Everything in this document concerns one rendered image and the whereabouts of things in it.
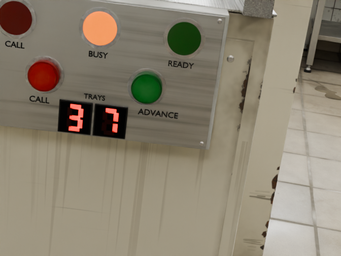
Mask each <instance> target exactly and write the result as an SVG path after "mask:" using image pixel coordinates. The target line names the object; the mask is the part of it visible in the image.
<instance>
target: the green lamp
mask: <svg viewBox="0 0 341 256"><path fill-rule="evenodd" d="M167 42H168V45H169V47H170V49H171V50H172V51H173V52H174V53H176V54H179V55H189V54H192V53H193V52H195V51H196V50H197V49H198V48H199V46H200V43H201V35H200V32H199V30H198V28H197V27H196V26H195V25H193V24H191V23H189V22H180V23H177V24H175V25H174V26H173V27H172V28H171V29H170V30H169V32H168V36H167Z"/></svg>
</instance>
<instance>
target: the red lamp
mask: <svg viewBox="0 0 341 256"><path fill-rule="evenodd" d="M31 24H32V16H31V12H30V10H29V9H28V7H27V6H26V5H24V4H23V3H20V2H17V1H11V2H7V3H5V4H4V5H2V7H1V8H0V25H1V27H2V28H3V30H5V31H6V32H7V33H9V34H12V35H21V34H23V33H25V32H27V31H28V30H29V28H30V26H31Z"/></svg>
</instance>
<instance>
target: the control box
mask: <svg viewBox="0 0 341 256"><path fill-rule="evenodd" d="M11 1H17V2H20V3H23V4H24V5H26V6H27V7H28V9H29V10H30V12H31V16H32V24H31V26H30V28H29V30H28V31H27V32H25V33H23V34H21V35H12V34H9V33H7V32H6V31H5V30H3V28H2V27H1V25H0V125H1V126H10V127H19V128H24V129H32V130H41V131H50V132H58V133H67V134H76V135H85V136H93V137H102V138H110V139H119V140H127V141H136V142H145V143H153V144H162V145H171V146H180V147H188V148H197V149H205V150H209V148H210V142H211V136H212V129H213V123H214V116H215V110H216V103H217V96H218V90H219V83H220V77H221V70H222V64H223V57H224V50H225V43H226V37H227V30H228V24H229V17H230V16H229V13H228V10H227V9H220V8H212V7H204V6H196V5H188V4H180V3H171V2H163V1H155V0H0V8H1V7H2V5H4V4H5V3H7V2H11ZM94 12H105V13H107V14H109V15H110V16H112V18H113V19H114V20H115V22H116V25H117V33H116V36H115V37H114V39H113V40H112V41H111V42H110V43H108V44H106V45H96V44H93V43H91V42H90V41H88V39H87V38H86V37H85V35H84V32H83V24H84V21H85V19H86V18H87V16H89V15H90V14H91V13H94ZM180 22H189V23H191V24H193V25H195V26H196V27H197V28H198V30H199V32H200V35H201V43H200V46H199V48H198V49H197V50H196V51H195V52H193V53H192V54H189V55H179V54H176V53H174V52H173V51H172V50H171V49H170V47H169V45H168V42H167V36H168V32H169V30H170V29H171V28H172V27H173V26H174V25H175V24H177V23H180ZM39 60H47V61H50V62H52V63H53V64H55V65H56V67H57V68H58V70H59V74H60V78H59V81H58V83H57V85H56V86H55V87H54V88H53V89H52V90H50V91H38V90H36V89H34V88H33V87H32V86H31V85H30V83H29V81H28V78H27V74H28V70H29V68H30V67H31V66H32V65H33V64H34V63H35V62H36V61H39ZM141 73H152V74H154V75H156V76H157V77H158V78H159V79H160V81H161V83H162V93H161V96H160V97H159V99H158V100H157V101H155V102H153V103H151V104H143V103H140V102H138V101H137V100H136V99H135V98H134V97H133V95H132V93H131V85H132V82H133V80H134V78H135V77H136V76H137V75H139V74H141ZM71 104H75V105H81V109H83V117H80V120H83V123H82V129H81V128H80V129H79V132H77V131H69V127H67V126H66V121H67V118H70V116H67V108H68V107H70V106H71ZM106 108H110V109H117V111H116V113H119V117H118V122H117V121H116V122H115V124H118V127H117V132H114V136H112V135H104V131H102V130H101V126H102V122H105V120H103V111H106Z"/></svg>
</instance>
